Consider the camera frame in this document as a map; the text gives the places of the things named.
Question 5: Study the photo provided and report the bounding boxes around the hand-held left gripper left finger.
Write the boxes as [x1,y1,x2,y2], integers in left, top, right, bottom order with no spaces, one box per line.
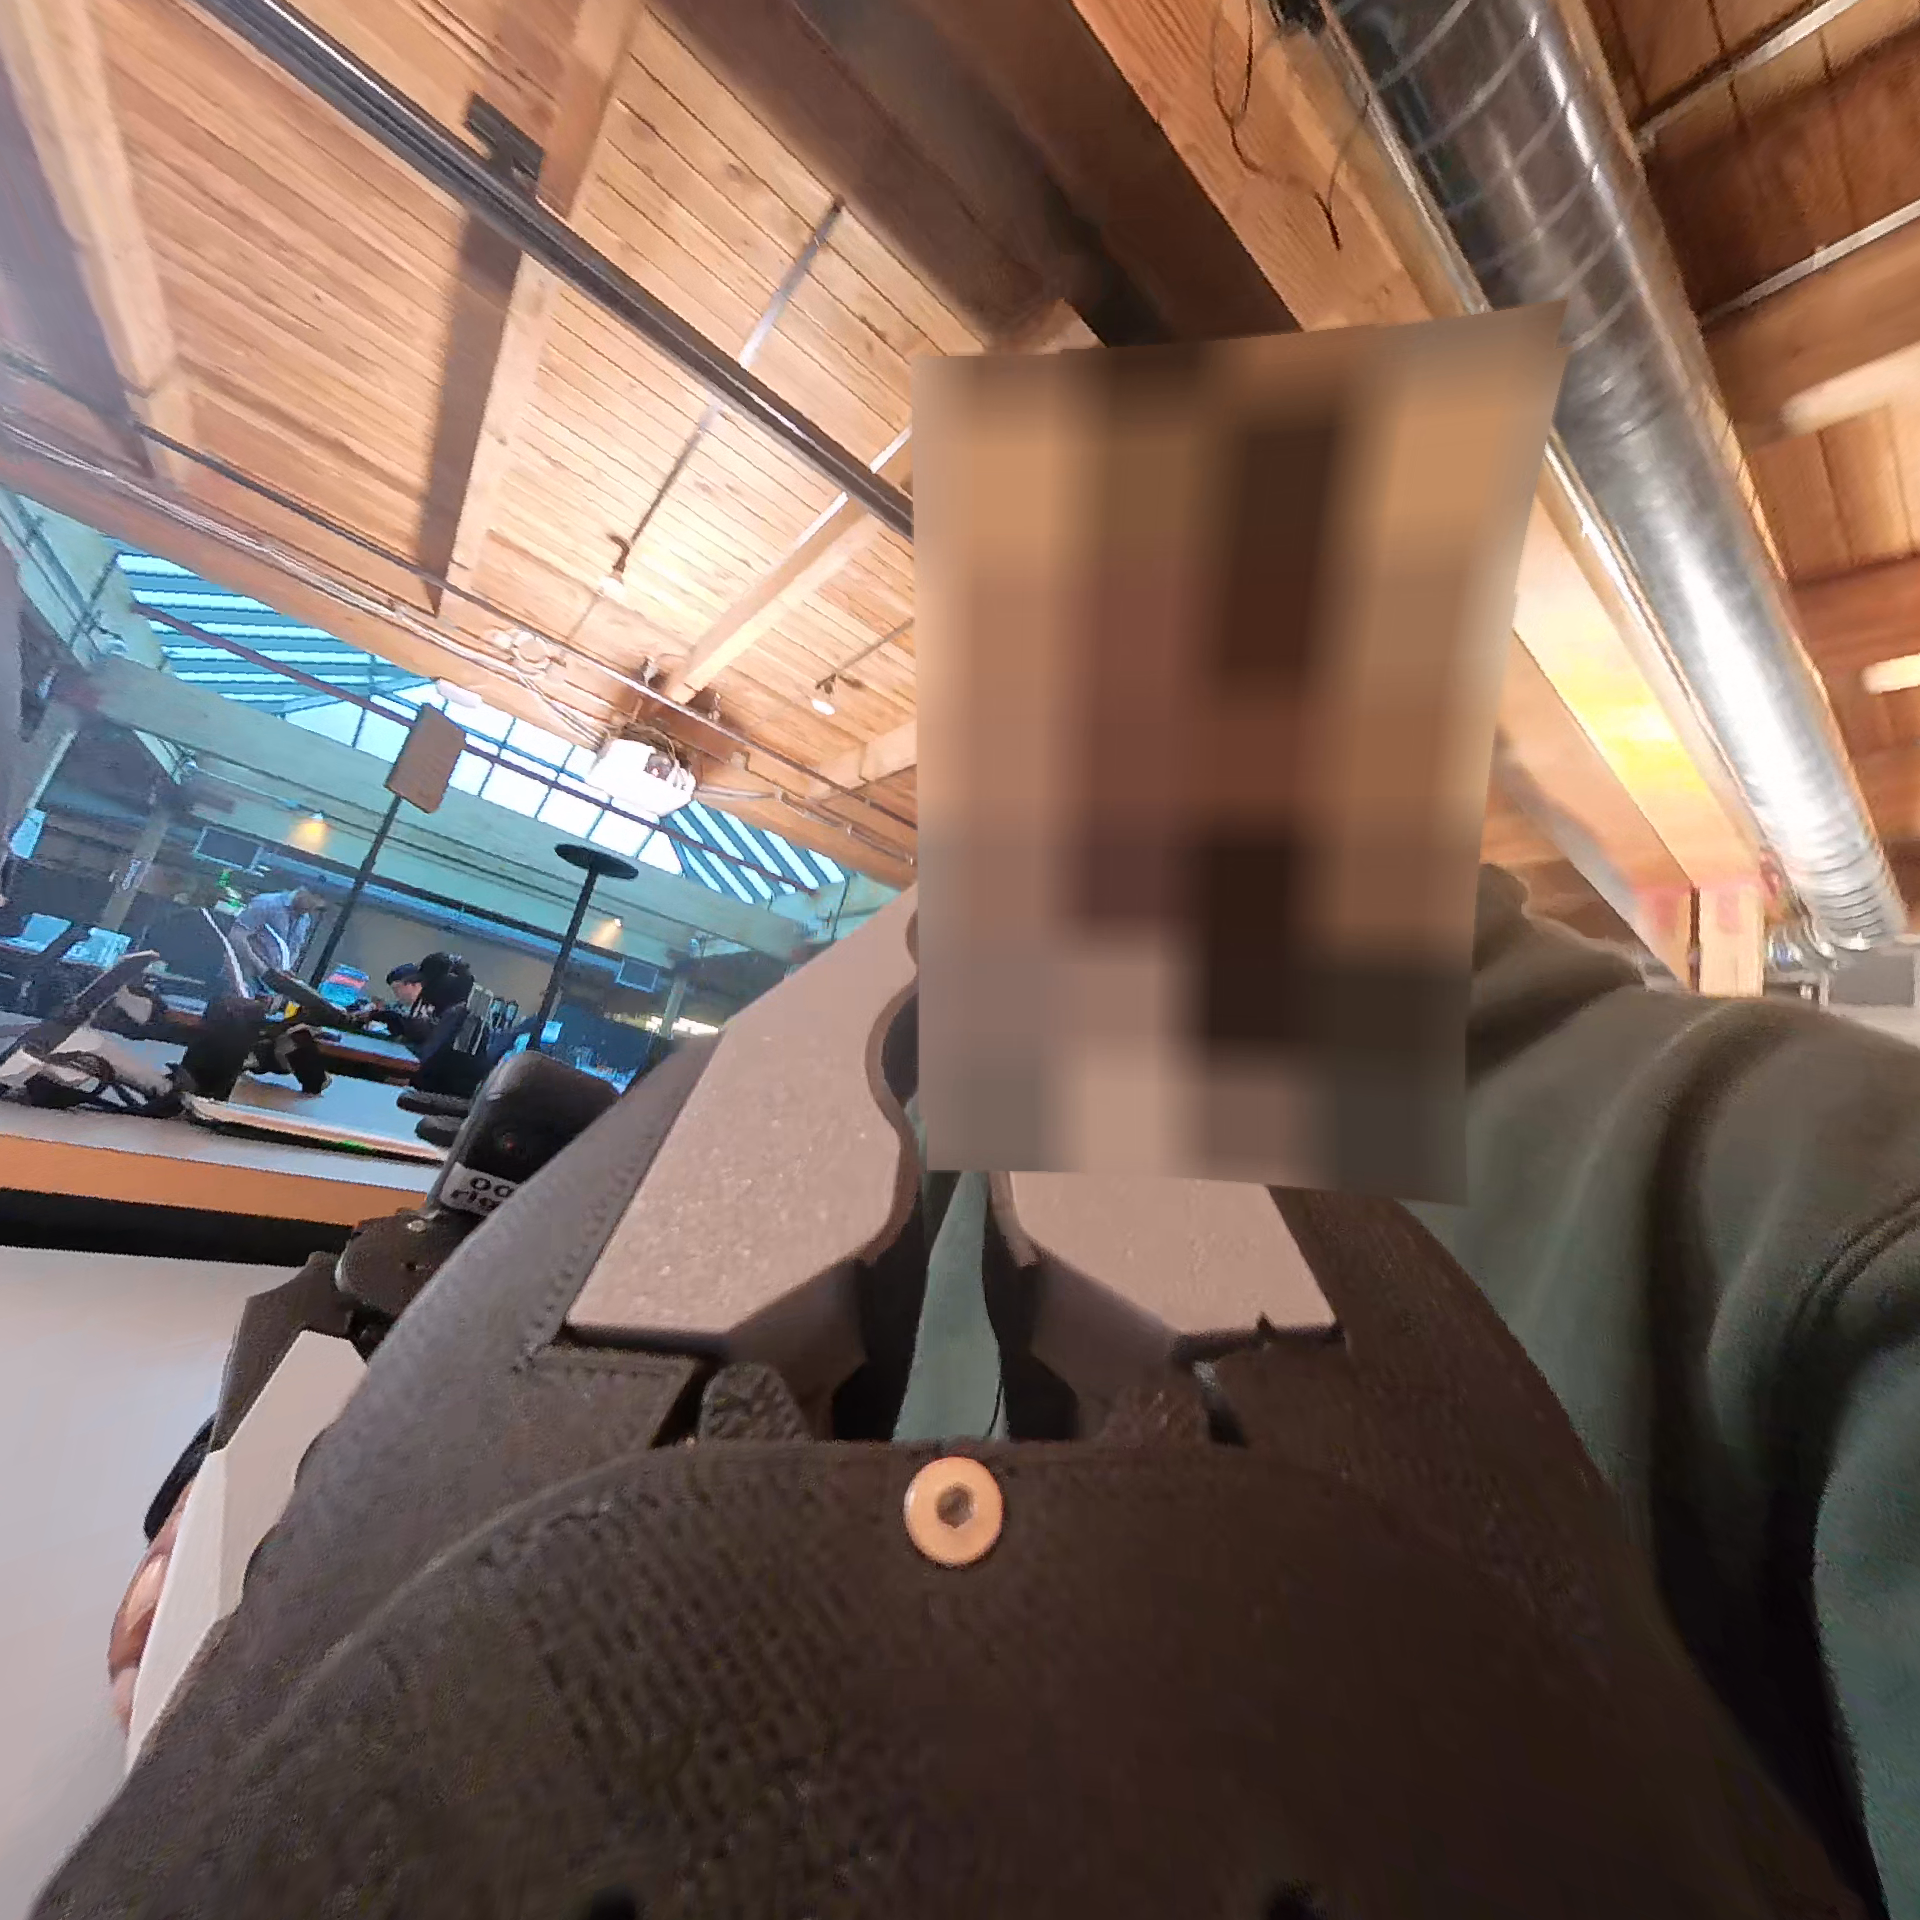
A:
[566,883,924,1356]

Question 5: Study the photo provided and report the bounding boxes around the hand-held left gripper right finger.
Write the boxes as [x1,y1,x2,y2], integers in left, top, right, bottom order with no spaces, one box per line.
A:
[988,1176,1342,1401]

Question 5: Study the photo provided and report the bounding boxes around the person's right hand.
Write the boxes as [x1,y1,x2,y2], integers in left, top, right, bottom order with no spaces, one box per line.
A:
[105,1499,195,1712]

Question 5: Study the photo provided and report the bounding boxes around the black round-topped pole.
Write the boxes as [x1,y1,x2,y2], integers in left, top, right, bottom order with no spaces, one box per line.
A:
[537,840,640,1051]

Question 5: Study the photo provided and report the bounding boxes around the long wooden table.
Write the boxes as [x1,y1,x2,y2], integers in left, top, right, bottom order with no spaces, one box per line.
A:
[0,1012,453,1240]

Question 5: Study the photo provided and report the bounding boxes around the sign board on black pole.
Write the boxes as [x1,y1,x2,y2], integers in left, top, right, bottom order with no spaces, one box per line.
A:
[307,705,465,993]

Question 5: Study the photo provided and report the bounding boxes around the black equipment on table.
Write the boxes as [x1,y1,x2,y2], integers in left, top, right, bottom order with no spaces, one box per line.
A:
[0,945,190,1121]

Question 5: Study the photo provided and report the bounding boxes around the person's green sweatshirt torso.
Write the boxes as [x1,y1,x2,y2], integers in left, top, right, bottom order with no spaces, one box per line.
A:
[891,861,1920,1920]

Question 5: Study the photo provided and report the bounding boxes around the black ceiling track rail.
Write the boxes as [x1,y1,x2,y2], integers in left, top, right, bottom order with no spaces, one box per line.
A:
[195,0,917,531]

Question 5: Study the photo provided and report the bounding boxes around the silver metal ventilation duct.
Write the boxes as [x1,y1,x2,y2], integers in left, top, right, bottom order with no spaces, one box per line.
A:
[1329,0,1912,951]

